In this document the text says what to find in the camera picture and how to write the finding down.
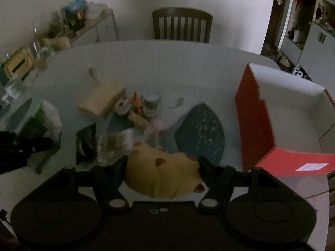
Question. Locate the brown biscuit pack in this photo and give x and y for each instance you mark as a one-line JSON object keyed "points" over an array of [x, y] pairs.
{"points": [[138, 121]]}

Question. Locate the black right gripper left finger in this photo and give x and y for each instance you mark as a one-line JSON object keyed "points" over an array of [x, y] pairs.
{"points": [[106, 181]]}

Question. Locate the red white cardboard box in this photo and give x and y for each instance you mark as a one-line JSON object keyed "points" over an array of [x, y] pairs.
{"points": [[286, 123]]}

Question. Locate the grey wall cabinet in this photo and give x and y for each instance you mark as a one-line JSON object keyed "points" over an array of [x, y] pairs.
{"points": [[308, 46]]}

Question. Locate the white green plastic bag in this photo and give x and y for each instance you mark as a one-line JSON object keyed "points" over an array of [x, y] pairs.
{"points": [[49, 116]]}

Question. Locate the round face plush doll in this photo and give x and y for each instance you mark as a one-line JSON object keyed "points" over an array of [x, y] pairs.
{"points": [[123, 106]]}

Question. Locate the dark wooden chair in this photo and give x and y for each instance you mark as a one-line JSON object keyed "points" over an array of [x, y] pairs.
{"points": [[182, 24]]}

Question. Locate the black snack packet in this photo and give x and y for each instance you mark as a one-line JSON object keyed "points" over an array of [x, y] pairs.
{"points": [[86, 145]]}

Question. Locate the dark green patterned mat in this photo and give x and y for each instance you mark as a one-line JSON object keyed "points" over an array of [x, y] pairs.
{"points": [[201, 134]]}

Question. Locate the cotton swab pack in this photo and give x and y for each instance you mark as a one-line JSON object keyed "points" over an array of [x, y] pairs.
{"points": [[111, 147]]}

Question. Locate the white side cabinet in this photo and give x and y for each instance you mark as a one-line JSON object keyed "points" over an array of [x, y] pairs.
{"points": [[99, 30]]}

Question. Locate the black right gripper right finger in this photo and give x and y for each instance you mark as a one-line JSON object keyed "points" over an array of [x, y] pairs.
{"points": [[219, 181]]}

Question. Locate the yellow plush toy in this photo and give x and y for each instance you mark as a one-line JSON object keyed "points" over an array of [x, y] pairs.
{"points": [[157, 174]]}

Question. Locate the yellow tissue box holder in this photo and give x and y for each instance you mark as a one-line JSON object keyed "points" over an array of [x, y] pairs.
{"points": [[20, 63]]}

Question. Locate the tan tissue pack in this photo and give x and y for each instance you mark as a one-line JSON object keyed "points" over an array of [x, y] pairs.
{"points": [[102, 100]]}

